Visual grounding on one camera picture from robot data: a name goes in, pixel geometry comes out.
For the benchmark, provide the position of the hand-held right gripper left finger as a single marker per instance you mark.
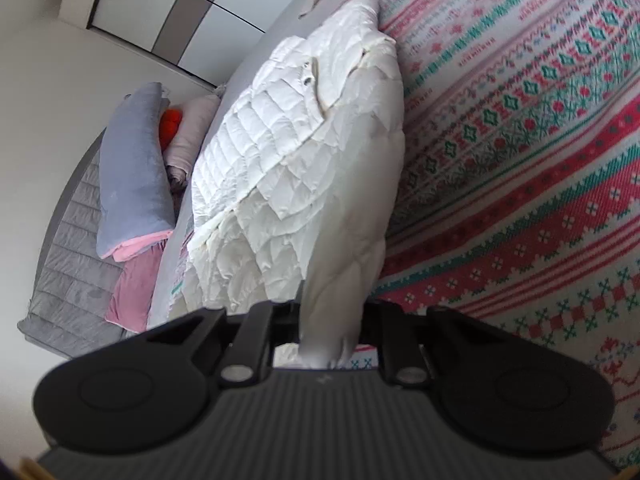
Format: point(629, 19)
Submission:
point(260, 327)

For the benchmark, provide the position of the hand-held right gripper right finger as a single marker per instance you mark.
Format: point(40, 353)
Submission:
point(391, 327)

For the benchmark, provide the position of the white quilted jacket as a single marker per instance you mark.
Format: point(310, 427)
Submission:
point(300, 160)

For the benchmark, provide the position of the pink cloth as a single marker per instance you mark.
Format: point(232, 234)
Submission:
point(135, 280)

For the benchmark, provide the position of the grey quilted headboard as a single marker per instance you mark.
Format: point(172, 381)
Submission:
point(65, 270)

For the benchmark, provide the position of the grey pillow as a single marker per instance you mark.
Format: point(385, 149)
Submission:
point(130, 170)

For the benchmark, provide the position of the patterned knit blanket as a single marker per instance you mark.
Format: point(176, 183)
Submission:
point(525, 160)

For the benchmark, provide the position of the orange plush toy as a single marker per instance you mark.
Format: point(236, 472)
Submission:
point(170, 127)

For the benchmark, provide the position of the white and grey wardrobe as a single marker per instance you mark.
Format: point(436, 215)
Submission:
point(200, 5)

